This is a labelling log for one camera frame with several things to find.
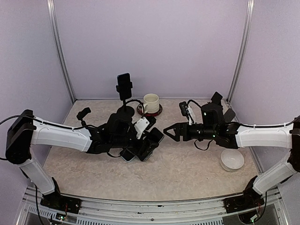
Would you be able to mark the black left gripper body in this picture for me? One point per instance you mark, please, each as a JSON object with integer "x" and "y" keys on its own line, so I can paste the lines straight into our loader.
{"x": 121, "y": 142}

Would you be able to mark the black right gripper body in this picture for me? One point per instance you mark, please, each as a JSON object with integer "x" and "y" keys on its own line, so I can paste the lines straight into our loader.
{"x": 208, "y": 132}

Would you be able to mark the black plate phone stand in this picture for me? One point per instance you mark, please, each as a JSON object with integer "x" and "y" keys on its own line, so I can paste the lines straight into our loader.
{"x": 229, "y": 115}

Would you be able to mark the black phone crossing stack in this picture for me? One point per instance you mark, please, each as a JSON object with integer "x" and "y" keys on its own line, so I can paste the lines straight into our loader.
{"x": 156, "y": 135}

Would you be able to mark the black folding phone stand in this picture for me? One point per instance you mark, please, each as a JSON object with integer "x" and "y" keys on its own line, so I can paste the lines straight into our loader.
{"x": 216, "y": 100}

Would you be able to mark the short black phone stand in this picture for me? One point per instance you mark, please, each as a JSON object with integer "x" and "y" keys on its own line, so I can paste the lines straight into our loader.
{"x": 80, "y": 116}

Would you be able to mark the tall black clamp phone stand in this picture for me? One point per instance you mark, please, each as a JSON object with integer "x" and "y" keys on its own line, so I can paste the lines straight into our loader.
{"x": 126, "y": 109}

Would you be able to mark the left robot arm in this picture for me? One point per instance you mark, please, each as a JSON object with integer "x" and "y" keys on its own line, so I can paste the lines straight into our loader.
{"x": 28, "y": 130}

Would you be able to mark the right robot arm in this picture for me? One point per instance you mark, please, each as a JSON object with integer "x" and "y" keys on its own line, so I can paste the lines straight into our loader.
{"x": 281, "y": 142}

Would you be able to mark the light blue bottom phone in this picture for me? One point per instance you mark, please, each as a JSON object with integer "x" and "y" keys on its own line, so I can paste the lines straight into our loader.
{"x": 127, "y": 155}

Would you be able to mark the red round coaster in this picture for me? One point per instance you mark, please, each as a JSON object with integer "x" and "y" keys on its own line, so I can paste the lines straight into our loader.
{"x": 139, "y": 109}

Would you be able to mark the white ceramic mug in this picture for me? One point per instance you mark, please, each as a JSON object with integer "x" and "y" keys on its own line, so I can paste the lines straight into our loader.
{"x": 150, "y": 103}

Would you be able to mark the white bowl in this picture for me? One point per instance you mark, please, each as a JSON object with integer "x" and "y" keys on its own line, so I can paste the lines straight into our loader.
{"x": 231, "y": 160}

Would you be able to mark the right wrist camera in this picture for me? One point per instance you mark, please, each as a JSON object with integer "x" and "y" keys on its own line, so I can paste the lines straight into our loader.
{"x": 187, "y": 112}

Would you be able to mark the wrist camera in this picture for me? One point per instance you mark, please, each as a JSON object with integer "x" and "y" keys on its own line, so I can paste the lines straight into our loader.
{"x": 144, "y": 123}
{"x": 187, "y": 112}

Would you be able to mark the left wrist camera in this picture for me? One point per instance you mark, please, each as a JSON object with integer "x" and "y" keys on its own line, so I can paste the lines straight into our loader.
{"x": 144, "y": 123}

